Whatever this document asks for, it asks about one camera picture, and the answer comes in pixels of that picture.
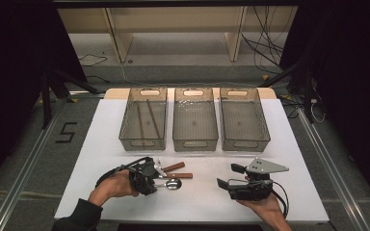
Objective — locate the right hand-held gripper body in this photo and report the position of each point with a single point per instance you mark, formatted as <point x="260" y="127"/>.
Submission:
<point x="257" y="191"/>

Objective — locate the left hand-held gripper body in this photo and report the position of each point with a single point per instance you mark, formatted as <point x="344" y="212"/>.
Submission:
<point x="144" y="174"/>

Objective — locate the shiny metal spoon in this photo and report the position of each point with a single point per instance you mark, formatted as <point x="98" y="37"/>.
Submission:
<point x="173" y="184"/>

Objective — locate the smoky transparent plastic bin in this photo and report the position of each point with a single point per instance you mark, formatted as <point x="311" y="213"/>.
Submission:
<point x="195" y="123"/>
<point x="244" y="123"/>
<point x="144" y="123"/>

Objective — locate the person's right hand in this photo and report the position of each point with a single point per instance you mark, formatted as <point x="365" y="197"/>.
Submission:
<point x="268" y="208"/>

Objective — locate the person's left hand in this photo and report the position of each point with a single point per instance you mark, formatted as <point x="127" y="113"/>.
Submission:
<point x="115" y="187"/>

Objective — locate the white table cover sheet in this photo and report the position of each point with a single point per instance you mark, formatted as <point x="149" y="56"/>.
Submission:
<point x="189" y="205"/>

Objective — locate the black tripod stand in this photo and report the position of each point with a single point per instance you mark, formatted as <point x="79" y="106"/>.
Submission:
<point x="49" y="93"/>
<point x="303" y="83"/>

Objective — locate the dark curtain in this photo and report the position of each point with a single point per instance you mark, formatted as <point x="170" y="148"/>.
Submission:
<point x="350" y="80"/>
<point x="13" y="80"/>

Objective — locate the light wooden shelf unit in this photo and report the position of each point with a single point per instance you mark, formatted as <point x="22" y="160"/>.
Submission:
<point x="176" y="19"/>

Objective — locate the aluminium floor rail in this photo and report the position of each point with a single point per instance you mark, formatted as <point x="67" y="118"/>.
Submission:
<point x="330" y="163"/>
<point x="22" y="173"/>

